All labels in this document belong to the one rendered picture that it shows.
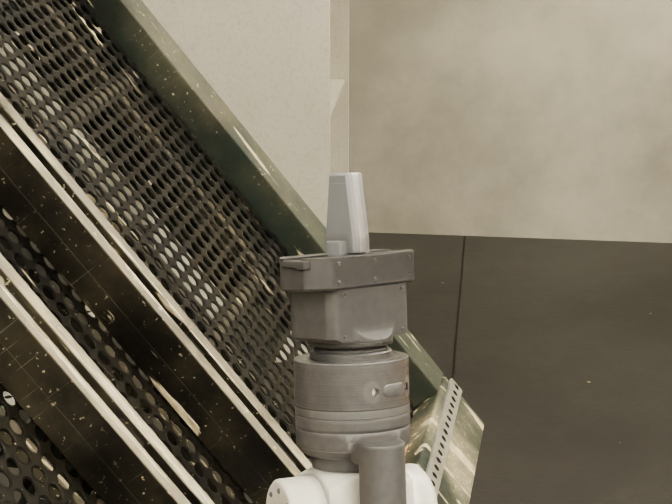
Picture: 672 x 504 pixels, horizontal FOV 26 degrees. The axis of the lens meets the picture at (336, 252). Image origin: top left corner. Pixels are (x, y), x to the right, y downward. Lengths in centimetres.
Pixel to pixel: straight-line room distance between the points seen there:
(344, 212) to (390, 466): 19
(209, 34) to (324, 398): 356
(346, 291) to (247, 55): 353
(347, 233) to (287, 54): 348
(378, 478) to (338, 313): 12
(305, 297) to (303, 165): 357
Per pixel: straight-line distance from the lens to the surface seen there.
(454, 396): 252
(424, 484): 113
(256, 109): 461
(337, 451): 108
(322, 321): 107
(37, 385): 160
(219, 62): 460
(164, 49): 241
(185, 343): 181
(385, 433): 108
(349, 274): 107
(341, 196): 109
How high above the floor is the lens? 195
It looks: 19 degrees down
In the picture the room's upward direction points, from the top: straight up
